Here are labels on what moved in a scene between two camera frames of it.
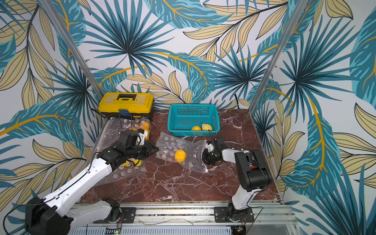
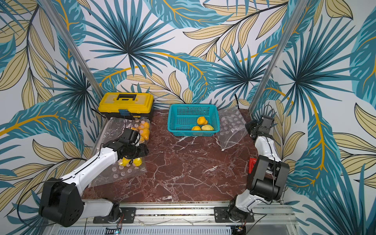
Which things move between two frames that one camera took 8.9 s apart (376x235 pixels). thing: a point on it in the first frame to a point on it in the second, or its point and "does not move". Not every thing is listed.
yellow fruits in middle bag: [135, 160] does not move
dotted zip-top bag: [130, 168] does not move
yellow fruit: [196, 128] does not move
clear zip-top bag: [167, 145] to [232, 127]
